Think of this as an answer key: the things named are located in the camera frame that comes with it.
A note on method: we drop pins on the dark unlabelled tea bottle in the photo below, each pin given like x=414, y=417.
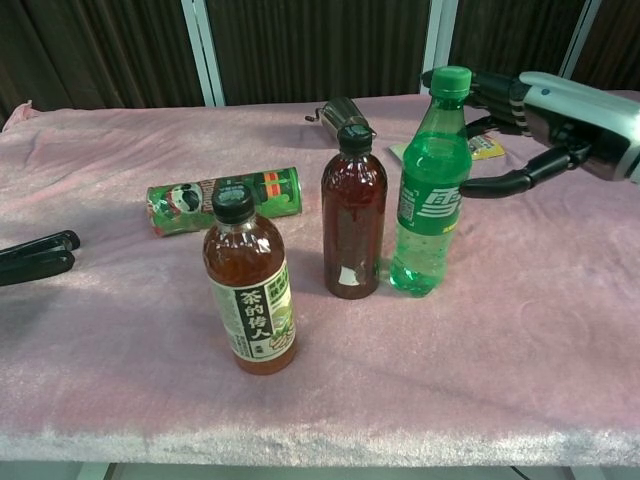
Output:
x=354, y=220

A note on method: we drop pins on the razor blister pack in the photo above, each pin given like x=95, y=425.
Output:
x=485, y=145

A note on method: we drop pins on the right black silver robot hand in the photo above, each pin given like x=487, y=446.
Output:
x=575, y=120

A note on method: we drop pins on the black stapler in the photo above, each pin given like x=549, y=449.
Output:
x=35, y=257

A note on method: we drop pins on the green plastic soda bottle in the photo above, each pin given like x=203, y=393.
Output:
x=432, y=200

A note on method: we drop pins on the pink table cloth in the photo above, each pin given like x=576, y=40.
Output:
x=125, y=350

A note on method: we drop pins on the green chips can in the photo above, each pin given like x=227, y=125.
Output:
x=185, y=205

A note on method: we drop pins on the white partition post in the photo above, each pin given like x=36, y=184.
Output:
x=202, y=50
x=580, y=35
x=437, y=35

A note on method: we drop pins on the labelled brown tea bottle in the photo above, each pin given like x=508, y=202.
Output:
x=247, y=280

